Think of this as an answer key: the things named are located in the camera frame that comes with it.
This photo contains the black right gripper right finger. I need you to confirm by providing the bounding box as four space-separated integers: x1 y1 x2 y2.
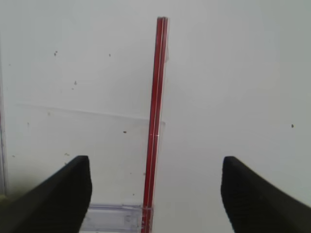
221 156 311 233

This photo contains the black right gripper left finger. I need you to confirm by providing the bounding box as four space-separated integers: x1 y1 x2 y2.
0 156 92 233

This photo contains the upper right clear holder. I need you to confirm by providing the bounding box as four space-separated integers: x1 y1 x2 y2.
80 204 153 233

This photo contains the right red strip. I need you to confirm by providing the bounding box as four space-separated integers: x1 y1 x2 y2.
140 17 169 233

